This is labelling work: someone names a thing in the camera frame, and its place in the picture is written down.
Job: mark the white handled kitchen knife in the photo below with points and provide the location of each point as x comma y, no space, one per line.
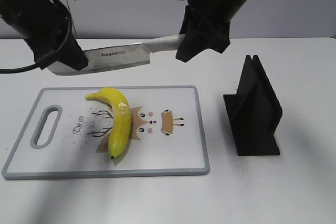
120,57

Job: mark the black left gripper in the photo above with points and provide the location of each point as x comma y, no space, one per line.
46,27

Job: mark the black knife stand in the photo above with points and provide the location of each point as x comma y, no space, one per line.
254,111

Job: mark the white grey cutting board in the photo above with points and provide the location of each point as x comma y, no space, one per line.
65,136

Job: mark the yellow plastic banana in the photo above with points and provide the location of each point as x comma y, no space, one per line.
122,118

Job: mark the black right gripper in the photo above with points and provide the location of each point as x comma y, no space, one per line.
205,26

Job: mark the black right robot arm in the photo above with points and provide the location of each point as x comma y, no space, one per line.
206,25

